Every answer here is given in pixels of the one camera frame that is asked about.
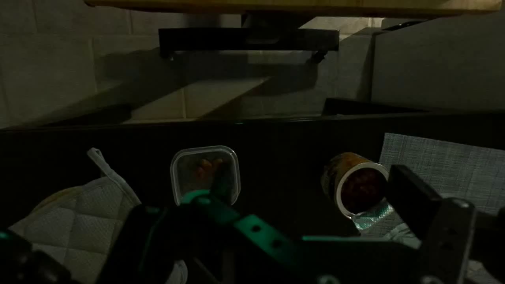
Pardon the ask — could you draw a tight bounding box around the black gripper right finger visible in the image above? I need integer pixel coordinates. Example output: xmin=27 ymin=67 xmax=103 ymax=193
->
xmin=387 ymin=163 xmax=478 ymax=284

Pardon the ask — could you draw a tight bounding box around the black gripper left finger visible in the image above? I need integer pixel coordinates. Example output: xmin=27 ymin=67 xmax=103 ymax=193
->
xmin=96 ymin=203 xmax=186 ymax=284

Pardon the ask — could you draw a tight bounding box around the white quilted pot holder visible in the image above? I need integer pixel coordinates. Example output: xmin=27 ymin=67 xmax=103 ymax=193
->
xmin=8 ymin=146 xmax=145 ymax=284

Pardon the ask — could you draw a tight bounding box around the grey grid cutting mat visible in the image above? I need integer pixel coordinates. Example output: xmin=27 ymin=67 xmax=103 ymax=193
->
xmin=377 ymin=130 xmax=505 ymax=217

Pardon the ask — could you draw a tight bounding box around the small silvery packet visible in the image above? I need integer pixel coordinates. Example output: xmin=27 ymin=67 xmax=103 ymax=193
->
xmin=351 ymin=203 xmax=423 ymax=249

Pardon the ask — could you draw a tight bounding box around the clear lidded plastic container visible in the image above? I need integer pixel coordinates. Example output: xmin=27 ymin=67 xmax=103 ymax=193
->
xmin=168 ymin=143 xmax=243 ymax=208

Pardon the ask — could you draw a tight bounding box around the black side table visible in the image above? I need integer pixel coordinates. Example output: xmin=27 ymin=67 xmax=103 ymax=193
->
xmin=0 ymin=111 xmax=505 ymax=284

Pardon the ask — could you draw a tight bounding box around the light wooden tabletop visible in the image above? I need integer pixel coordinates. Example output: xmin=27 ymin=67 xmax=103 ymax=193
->
xmin=84 ymin=0 xmax=505 ymax=18

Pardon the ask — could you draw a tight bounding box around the black pedestal base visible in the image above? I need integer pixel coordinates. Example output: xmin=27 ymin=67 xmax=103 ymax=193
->
xmin=156 ymin=25 xmax=341 ymax=59

